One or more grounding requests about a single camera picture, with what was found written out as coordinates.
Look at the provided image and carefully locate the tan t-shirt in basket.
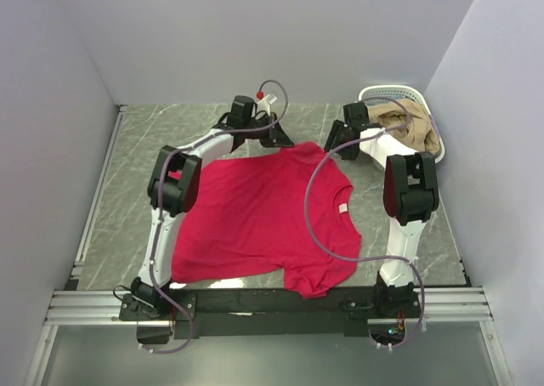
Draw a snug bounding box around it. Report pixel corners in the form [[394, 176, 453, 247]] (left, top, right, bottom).
[[367, 99, 440, 155]]

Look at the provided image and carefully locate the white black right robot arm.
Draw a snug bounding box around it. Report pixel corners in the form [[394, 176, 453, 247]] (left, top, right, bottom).
[[324, 101, 439, 317]]

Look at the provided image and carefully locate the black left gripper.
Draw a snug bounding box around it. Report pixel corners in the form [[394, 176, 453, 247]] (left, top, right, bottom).
[[244, 113, 295, 150]]

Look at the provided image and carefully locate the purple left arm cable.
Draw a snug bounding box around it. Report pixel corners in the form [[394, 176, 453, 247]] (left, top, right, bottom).
[[149, 79, 289, 355]]

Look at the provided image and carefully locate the white perforated laundry basket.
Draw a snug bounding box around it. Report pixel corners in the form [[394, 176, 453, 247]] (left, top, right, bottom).
[[358, 84, 445, 163]]

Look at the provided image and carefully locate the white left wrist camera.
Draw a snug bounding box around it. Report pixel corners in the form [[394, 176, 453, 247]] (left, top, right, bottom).
[[256, 91, 278, 115]]

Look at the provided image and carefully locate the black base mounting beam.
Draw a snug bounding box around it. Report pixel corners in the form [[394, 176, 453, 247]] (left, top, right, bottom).
[[119, 286, 422, 344]]

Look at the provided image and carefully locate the red t-shirt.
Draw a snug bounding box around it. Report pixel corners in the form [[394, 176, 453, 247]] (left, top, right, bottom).
[[172, 142, 361, 298]]

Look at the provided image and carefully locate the aluminium frame rail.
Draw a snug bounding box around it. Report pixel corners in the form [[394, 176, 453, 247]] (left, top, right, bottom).
[[43, 287, 493, 326]]

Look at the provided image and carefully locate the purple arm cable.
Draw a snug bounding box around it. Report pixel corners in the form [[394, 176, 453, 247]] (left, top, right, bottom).
[[304, 100, 428, 353], [149, 79, 289, 355]]

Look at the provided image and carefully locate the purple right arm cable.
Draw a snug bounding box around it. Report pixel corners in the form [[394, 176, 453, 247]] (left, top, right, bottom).
[[304, 100, 428, 353]]

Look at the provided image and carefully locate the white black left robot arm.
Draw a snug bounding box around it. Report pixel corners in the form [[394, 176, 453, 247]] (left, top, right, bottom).
[[130, 92, 294, 320]]

